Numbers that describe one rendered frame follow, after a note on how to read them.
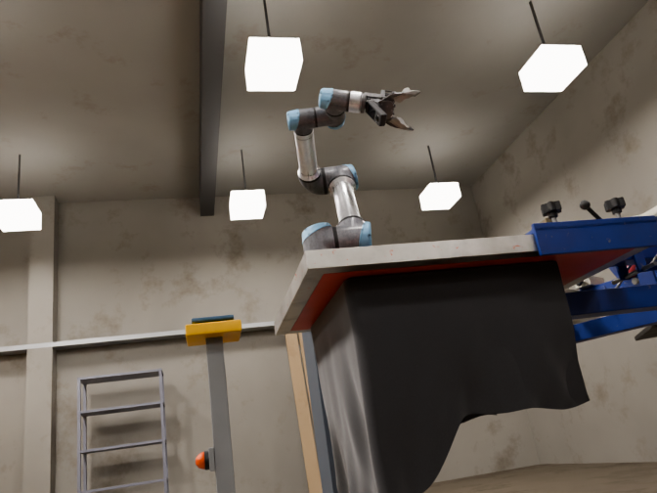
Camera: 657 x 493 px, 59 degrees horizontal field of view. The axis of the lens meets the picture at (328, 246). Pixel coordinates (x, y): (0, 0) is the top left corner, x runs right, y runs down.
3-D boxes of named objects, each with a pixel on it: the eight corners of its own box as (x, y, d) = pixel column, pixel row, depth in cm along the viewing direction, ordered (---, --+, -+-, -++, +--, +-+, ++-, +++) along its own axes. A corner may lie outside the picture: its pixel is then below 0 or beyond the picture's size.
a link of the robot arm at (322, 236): (305, 267, 221) (301, 234, 226) (340, 262, 222) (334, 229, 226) (303, 257, 210) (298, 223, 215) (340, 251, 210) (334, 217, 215)
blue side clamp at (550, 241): (542, 254, 118) (533, 223, 120) (529, 262, 122) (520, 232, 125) (665, 245, 124) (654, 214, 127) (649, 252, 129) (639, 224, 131)
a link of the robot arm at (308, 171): (297, 182, 259) (284, 102, 217) (322, 179, 259) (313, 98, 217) (300, 203, 253) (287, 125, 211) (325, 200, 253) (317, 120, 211)
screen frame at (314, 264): (307, 269, 108) (305, 250, 109) (275, 336, 162) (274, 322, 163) (661, 241, 126) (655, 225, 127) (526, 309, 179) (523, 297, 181)
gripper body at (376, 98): (397, 90, 208) (364, 86, 209) (396, 102, 202) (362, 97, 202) (394, 110, 213) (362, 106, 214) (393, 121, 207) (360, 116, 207)
